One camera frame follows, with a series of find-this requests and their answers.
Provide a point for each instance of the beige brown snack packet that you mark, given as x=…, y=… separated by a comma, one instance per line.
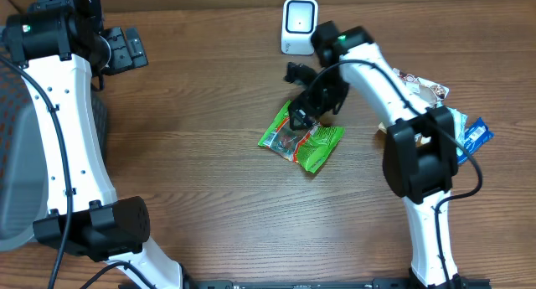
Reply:
x=427, y=90

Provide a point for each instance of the blue snack bar wrapper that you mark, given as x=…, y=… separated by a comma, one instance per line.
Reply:
x=476, y=135

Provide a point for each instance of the light teal snack packet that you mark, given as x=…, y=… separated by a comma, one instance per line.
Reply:
x=459, y=124

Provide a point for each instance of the white barcode scanner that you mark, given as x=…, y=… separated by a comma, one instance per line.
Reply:
x=299, y=21

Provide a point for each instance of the green snack packet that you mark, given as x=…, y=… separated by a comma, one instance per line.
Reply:
x=310, y=148

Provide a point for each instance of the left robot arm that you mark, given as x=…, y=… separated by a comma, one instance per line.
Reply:
x=62, y=51

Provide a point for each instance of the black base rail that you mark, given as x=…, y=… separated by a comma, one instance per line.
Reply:
x=377, y=283

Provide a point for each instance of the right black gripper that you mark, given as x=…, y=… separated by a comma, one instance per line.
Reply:
x=316, y=106

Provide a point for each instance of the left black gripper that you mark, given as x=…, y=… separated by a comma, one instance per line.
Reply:
x=125, y=58

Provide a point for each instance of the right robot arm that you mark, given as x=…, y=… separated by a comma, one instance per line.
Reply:
x=419, y=160

